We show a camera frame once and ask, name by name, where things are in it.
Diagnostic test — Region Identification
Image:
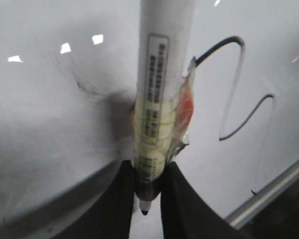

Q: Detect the white whiteboard marker pen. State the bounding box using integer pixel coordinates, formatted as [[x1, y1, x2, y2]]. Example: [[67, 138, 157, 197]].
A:
[[131, 0, 195, 215]]

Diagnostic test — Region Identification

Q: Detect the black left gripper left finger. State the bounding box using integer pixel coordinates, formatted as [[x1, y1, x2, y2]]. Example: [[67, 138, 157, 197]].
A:
[[54, 160, 135, 239]]

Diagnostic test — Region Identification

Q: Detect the white whiteboard with aluminium frame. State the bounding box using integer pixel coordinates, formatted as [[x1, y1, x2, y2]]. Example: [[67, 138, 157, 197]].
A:
[[0, 0, 299, 239]]

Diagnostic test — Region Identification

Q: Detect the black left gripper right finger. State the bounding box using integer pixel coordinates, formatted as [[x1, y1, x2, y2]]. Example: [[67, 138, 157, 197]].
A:
[[160, 162, 245, 239]]

